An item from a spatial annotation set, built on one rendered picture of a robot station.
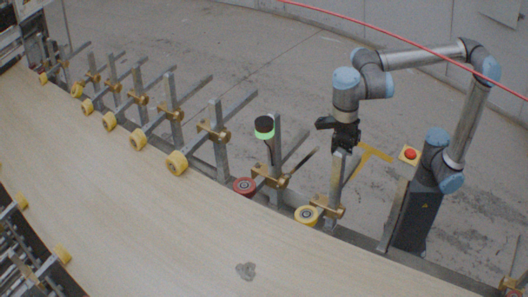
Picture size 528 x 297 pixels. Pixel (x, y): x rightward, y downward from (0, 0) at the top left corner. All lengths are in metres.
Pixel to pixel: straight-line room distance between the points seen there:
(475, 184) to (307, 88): 1.74
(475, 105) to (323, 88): 2.18
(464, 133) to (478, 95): 0.21
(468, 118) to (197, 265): 1.20
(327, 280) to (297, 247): 0.18
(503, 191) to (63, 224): 2.99
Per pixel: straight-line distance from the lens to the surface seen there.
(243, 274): 1.39
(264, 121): 1.50
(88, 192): 1.79
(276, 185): 1.71
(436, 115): 3.63
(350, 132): 1.47
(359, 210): 2.74
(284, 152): 1.80
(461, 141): 1.79
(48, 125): 2.34
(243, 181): 1.65
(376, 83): 1.39
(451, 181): 1.87
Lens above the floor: 2.10
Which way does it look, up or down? 43 degrees down
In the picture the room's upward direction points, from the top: 3 degrees counter-clockwise
